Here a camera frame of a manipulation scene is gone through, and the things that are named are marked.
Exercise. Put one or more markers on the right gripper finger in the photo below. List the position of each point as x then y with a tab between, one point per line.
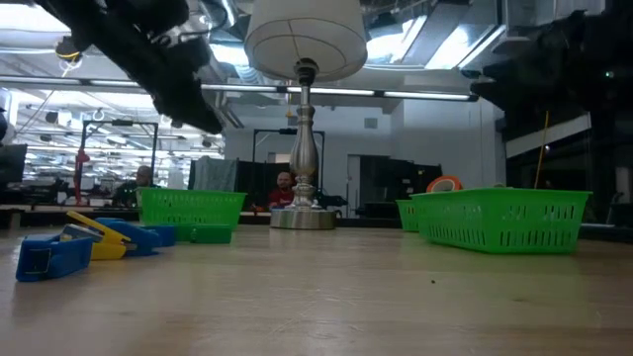
504	81
494	101

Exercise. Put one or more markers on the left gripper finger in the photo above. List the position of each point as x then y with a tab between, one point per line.
198	104
165	101

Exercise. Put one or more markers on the orange tape roll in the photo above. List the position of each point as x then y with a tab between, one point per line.
445	178

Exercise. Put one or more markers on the green plastic basket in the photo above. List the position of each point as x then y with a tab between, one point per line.
193	207
499	222
406	215

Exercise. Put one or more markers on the green stapler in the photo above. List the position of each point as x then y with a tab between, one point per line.
212	234

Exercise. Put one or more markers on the blue stapler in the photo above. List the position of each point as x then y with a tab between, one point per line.
165	235
141	237
54	259

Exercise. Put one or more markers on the yellow stapler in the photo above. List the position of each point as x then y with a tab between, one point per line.
106	249

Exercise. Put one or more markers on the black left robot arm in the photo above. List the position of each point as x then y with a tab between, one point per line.
84	15

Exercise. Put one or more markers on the grey hanging cloth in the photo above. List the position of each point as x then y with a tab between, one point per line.
215	173

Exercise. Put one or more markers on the person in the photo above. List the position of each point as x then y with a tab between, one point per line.
282	195
143	175

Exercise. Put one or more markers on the red hanging cloth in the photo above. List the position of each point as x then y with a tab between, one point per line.
81	160

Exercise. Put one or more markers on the silver table lamp white shade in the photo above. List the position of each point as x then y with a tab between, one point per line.
305	158

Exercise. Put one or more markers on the black cabinets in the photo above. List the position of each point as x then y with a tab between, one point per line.
390	183

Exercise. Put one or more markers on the long ceiling light bar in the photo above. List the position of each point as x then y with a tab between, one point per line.
346	91

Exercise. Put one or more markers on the black monitor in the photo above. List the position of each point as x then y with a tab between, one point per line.
12	165

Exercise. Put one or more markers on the black metal frame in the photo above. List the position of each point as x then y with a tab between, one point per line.
118	123

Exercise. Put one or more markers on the silver spiral air duct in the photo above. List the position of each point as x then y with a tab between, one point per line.
227	10

